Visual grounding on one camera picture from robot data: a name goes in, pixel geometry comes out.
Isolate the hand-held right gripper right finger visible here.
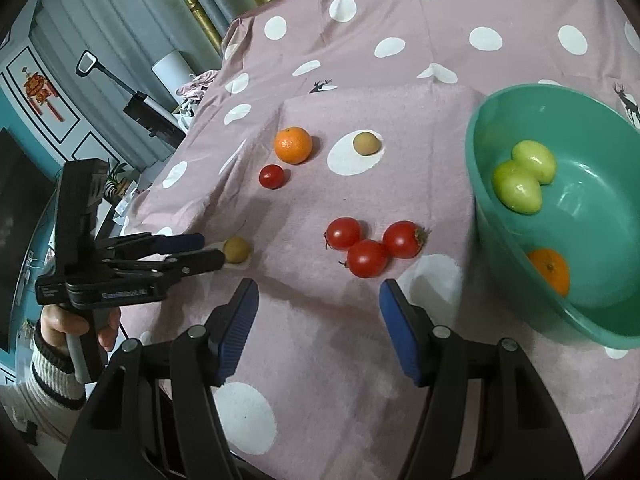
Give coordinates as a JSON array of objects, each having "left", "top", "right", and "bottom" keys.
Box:
[{"left": 378, "top": 278, "right": 585, "bottom": 480}]

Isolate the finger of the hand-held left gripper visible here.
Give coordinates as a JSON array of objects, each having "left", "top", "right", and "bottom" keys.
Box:
[
  {"left": 100, "top": 249, "right": 226, "bottom": 286},
  {"left": 95, "top": 232, "right": 205, "bottom": 261}
]

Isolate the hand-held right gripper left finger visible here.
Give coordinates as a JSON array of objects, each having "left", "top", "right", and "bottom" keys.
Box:
[{"left": 57, "top": 277, "right": 261, "bottom": 480}]

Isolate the brown longan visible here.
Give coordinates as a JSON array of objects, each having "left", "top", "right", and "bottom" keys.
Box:
[
  {"left": 222, "top": 237, "right": 250, "bottom": 264},
  {"left": 353, "top": 131, "right": 381, "bottom": 156}
]

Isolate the small red tomato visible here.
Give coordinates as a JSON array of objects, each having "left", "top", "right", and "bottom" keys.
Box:
[{"left": 258, "top": 164, "right": 286, "bottom": 190}]

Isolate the orange mandarin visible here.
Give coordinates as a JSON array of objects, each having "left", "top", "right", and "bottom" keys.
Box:
[
  {"left": 527, "top": 248, "right": 571, "bottom": 298},
  {"left": 274, "top": 126, "right": 314, "bottom": 165}
]

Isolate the green jujube fruit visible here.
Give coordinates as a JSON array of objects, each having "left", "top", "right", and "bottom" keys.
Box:
[
  {"left": 511, "top": 140, "right": 557, "bottom": 185},
  {"left": 492, "top": 160, "right": 543, "bottom": 213}
]

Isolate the green plastic bowl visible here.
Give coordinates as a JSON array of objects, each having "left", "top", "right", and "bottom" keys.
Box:
[{"left": 465, "top": 84, "right": 640, "bottom": 351}]

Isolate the person's left forearm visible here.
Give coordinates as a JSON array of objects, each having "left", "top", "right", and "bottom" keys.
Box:
[{"left": 10, "top": 322, "right": 93, "bottom": 413}]

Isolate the person's left hand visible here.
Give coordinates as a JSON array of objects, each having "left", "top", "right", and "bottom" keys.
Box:
[{"left": 39, "top": 302, "right": 122, "bottom": 356}]

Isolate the small potted plant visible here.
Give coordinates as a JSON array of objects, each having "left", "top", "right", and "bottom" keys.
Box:
[{"left": 102, "top": 160, "right": 131, "bottom": 201}]

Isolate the black television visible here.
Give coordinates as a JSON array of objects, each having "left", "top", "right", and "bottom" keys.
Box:
[{"left": 0, "top": 127, "right": 56, "bottom": 353}]

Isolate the black stick vacuum cleaner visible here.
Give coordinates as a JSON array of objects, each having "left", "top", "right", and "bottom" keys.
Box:
[{"left": 75, "top": 51, "right": 186, "bottom": 148}]

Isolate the pile of clothes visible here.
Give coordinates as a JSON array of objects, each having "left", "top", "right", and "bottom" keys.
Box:
[{"left": 175, "top": 71, "right": 218, "bottom": 128}]

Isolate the white cylinder appliance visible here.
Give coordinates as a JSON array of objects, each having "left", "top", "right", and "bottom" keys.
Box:
[{"left": 151, "top": 50, "right": 193, "bottom": 96}]

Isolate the grey curtain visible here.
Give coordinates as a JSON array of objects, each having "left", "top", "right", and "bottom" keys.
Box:
[{"left": 30, "top": 0, "right": 416, "bottom": 176}]

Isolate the pink polka dot blanket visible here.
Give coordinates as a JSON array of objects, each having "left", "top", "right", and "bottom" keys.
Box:
[{"left": 120, "top": 0, "right": 640, "bottom": 480}]

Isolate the red knot wall ornament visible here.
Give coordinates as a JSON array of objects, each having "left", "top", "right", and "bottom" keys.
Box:
[{"left": 21, "top": 65, "right": 66, "bottom": 123}]

